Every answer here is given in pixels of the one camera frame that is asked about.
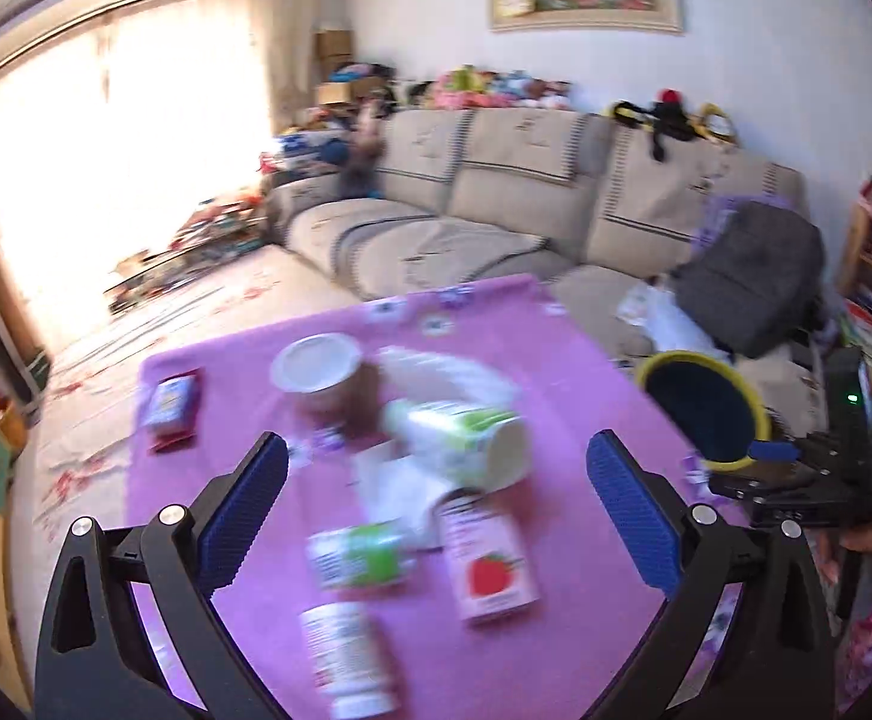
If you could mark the floral sheet mattress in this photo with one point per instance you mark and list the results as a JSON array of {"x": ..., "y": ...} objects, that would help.
[{"x": 181, "y": 315}]

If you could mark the white plastic bag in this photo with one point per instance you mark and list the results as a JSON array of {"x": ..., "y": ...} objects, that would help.
[{"x": 668, "y": 315}]

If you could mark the white red label bottle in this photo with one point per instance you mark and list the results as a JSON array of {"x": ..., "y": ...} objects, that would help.
[{"x": 346, "y": 660}]

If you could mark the clear plastic bag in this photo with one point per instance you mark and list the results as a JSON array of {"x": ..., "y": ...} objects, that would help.
[{"x": 451, "y": 375}]

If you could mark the blue bin with yellow rim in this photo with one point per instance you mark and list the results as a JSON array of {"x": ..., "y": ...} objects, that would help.
[{"x": 706, "y": 409}]

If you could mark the sheer white curtain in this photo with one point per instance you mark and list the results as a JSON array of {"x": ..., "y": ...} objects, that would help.
[{"x": 129, "y": 150}]

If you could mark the yellow white plush toy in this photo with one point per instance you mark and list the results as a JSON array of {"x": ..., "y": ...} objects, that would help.
[{"x": 719, "y": 124}]

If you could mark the purple floral tablecloth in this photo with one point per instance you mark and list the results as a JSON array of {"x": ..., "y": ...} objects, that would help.
[{"x": 256, "y": 360}]

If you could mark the dark grey cushion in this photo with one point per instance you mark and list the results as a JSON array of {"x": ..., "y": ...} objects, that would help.
[{"x": 361, "y": 169}]

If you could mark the dark red cloth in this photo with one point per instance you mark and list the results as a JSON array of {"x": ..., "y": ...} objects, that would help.
[{"x": 175, "y": 441}]

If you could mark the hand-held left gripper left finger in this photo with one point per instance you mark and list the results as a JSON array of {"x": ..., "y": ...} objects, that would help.
[{"x": 245, "y": 510}]

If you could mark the blue starred storage box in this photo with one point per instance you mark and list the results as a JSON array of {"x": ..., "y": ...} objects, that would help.
[{"x": 308, "y": 146}]

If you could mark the green label can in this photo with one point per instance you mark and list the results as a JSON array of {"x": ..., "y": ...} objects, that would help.
[{"x": 361, "y": 555}]

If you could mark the strawberry drink carton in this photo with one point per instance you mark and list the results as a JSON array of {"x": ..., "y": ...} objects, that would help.
[{"x": 488, "y": 562}]

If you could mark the white round cup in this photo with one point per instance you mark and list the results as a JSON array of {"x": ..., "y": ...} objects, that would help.
[{"x": 316, "y": 371}]

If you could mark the row of plush toys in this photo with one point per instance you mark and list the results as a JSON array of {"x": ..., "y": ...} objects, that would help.
[{"x": 496, "y": 86}]

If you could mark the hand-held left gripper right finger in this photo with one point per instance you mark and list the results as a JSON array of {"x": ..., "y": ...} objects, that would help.
[{"x": 631, "y": 510}]

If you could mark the beige sofa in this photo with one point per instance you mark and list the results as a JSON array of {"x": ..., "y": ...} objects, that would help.
[{"x": 481, "y": 187}]

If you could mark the purple cloth bag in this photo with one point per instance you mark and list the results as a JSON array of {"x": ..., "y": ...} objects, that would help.
[{"x": 713, "y": 217}]

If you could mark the white paper sheet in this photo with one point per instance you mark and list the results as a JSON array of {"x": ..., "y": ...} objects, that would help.
[{"x": 395, "y": 491}]

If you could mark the grey backpack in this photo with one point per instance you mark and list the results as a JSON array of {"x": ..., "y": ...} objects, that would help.
[{"x": 758, "y": 270}]

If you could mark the green white paper cup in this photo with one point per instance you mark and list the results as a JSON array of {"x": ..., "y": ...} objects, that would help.
[{"x": 466, "y": 442}]

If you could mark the black red plush toy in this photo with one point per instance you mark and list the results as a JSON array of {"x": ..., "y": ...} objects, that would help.
[{"x": 665, "y": 120}]

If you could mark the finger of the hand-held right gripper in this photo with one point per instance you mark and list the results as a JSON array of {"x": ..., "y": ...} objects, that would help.
[
  {"x": 736, "y": 484},
  {"x": 775, "y": 451}
]

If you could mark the cardboard box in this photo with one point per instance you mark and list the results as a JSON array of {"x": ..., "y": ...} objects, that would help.
[
  {"x": 333, "y": 49},
  {"x": 337, "y": 94}
]

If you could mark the blue tissue packet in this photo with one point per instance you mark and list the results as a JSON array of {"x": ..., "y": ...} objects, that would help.
[{"x": 170, "y": 401}]

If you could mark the cluttered glass table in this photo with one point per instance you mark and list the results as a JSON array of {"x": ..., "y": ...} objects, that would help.
[{"x": 196, "y": 247}]

